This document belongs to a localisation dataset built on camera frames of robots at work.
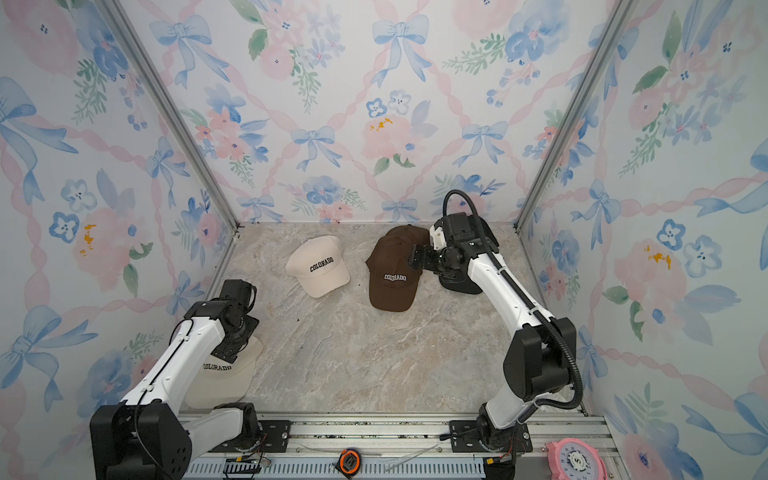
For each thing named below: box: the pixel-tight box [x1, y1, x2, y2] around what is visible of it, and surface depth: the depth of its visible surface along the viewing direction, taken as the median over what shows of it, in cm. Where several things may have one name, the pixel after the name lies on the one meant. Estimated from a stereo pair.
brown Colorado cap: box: [365, 224, 430, 312], surface depth 100 cm
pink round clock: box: [541, 437, 608, 480], surface depth 70 cm
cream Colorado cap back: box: [286, 236, 351, 299], surface depth 103 cm
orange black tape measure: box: [332, 448, 361, 480], surface depth 70 cm
